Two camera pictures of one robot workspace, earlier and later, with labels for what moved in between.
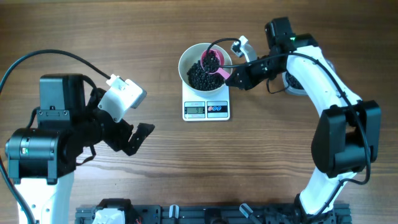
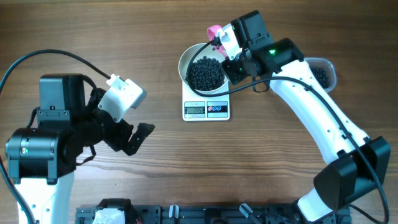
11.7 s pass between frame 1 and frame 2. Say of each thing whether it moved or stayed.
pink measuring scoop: moved
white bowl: stayed
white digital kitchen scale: stayed
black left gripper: stayed
